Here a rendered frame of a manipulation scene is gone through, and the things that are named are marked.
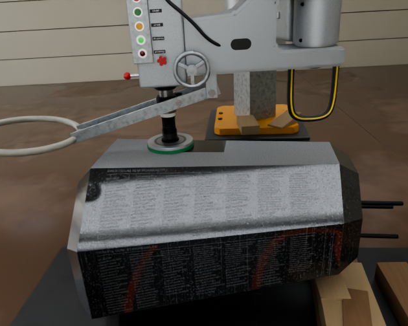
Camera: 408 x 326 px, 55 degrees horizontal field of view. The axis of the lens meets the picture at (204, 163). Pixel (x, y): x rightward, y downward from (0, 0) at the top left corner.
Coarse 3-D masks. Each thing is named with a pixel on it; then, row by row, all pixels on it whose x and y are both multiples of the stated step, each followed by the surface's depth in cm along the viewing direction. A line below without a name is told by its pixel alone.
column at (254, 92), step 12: (240, 72) 232; (252, 72) 224; (264, 72) 228; (276, 72) 231; (240, 84) 235; (252, 84) 227; (264, 84) 230; (276, 84) 234; (240, 96) 238; (252, 96) 230; (264, 96) 233; (240, 108) 241; (252, 108) 232; (264, 108) 236
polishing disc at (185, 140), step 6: (150, 138) 186; (156, 138) 186; (180, 138) 184; (186, 138) 184; (192, 138) 183; (150, 144) 179; (156, 144) 179; (162, 144) 178; (168, 144) 178; (174, 144) 178; (180, 144) 177; (186, 144) 177; (162, 150) 175; (168, 150) 174; (174, 150) 174
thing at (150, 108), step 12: (204, 84) 179; (180, 96) 169; (192, 96) 169; (204, 96) 170; (132, 108) 181; (144, 108) 171; (156, 108) 171; (168, 108) 171; (96, 120) 183; (108, 120) 172; (120, 120) 172; (132, 120) 172; (84, 132) 173; (96, 132) 174; (108, 132) 174
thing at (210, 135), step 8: (208, 128) 241; (304, 128) 232; (208, 136) 227; (216, 136) 226; (224, 136) 226; (232, 136) 225; (240, 136) 224; (248, 136) 224; (256, 136) 223; (264, 136) 222; (272, 136) 222; (280, 136) 221; (288, 136) 220; (296, 136) 220; (304, 136) 219
